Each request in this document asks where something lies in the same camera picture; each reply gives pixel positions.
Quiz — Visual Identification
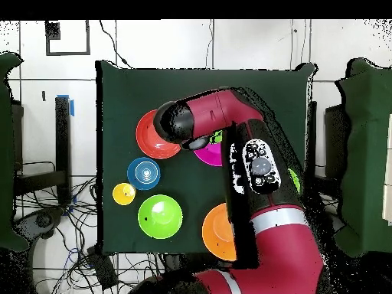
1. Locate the pink plastic bowl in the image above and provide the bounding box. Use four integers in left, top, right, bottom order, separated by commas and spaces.
193, 142, 224, 167

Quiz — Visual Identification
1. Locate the small green plastic bowl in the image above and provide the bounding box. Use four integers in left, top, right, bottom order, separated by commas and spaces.
208, 129, 224, 145

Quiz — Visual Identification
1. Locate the red plastic bowl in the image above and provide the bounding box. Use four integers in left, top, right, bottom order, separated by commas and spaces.
136, 109, 182, 159

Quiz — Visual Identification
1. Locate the blue plastic bowl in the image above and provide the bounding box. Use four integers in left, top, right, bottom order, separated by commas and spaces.
126, 156, 162, 191

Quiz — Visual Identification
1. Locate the large green plastic bowl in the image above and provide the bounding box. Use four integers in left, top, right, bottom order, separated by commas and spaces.
137, 194, 184, 240
287, 168, 302, 195

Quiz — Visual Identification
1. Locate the large orange plastic bowl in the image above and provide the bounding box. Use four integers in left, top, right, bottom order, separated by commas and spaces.
201, 202, 237, 262

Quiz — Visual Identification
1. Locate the yellow plastic cup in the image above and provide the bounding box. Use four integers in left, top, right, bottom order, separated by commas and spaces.
112, 182, 137, 206

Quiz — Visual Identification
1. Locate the dark green table cloth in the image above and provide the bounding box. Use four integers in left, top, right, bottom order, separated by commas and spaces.
95, 59, 318, 255

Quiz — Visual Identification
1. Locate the black metal stand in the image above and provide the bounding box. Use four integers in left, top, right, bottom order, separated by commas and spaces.
11, 95, 74, 205
305, 100, 319, 212

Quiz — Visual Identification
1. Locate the black chair base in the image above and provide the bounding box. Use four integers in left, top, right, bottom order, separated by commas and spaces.
13, 206, 67, 246

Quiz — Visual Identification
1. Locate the green cloth side table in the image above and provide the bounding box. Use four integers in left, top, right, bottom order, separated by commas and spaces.
333, 57, 392, 259
0, 51, 30, 253

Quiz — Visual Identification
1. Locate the white box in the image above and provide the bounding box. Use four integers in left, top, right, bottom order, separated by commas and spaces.
381, 113, 392, 227

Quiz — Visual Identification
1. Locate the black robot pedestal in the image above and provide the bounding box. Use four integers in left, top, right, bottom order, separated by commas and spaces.
162, 253, 234, 276

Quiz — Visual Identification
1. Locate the black square floor frame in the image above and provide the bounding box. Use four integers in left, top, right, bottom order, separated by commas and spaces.
44, 19, 91, 57

